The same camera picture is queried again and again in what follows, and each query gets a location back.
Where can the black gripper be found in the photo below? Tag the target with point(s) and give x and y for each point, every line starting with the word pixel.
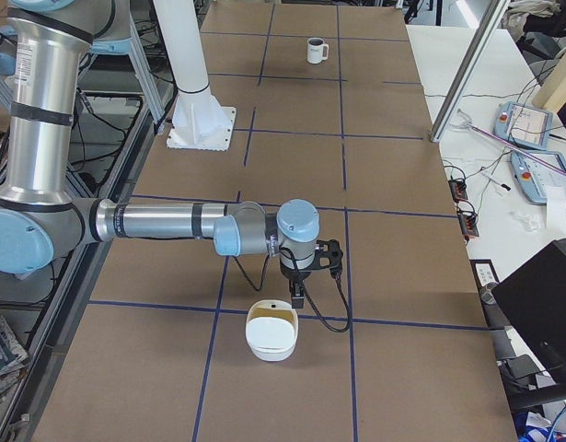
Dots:
pixel 295 277

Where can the white ribbed HOME mug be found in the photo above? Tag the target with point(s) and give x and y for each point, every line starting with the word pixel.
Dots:
pixel 317 50

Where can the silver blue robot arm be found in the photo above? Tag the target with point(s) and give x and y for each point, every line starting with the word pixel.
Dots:
pixel 40 221

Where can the lower black orange connector box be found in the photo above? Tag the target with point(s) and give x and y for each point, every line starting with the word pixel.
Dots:
pixel 468 221

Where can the black orange connector box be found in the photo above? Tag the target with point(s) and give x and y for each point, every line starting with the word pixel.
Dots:
pixel 458 189
pixel 468 221

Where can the white label sheet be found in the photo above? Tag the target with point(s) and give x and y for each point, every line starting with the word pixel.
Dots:
pixel 485 274

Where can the upper black orange connector box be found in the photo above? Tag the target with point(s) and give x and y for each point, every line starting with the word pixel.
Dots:
pixel 458 189

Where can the black marker pen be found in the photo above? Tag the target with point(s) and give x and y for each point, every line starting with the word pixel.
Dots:
pixel 497 181

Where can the black monitor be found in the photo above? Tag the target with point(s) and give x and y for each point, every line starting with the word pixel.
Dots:
pixel 533 299

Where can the lower teach pendant tablet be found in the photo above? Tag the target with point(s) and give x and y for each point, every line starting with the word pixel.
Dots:
pixel 533 178

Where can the teach pendant tablet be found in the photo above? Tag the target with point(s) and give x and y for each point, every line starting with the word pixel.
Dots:
pixel 533 178
pixel 523 125

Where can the upper teach pendant tablet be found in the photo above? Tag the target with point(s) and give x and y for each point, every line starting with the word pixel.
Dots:
pixel 523 125

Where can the stack of magazines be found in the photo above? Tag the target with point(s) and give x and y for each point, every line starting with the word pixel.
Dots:
pixel 13 358

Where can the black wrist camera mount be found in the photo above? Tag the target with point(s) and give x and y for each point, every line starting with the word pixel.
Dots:
pixel 328 256

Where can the white pillar with base plate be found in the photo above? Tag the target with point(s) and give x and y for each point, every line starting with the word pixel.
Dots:
pixel 199 121

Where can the aluminium frame post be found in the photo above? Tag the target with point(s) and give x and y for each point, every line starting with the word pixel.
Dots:
pixel 488 24

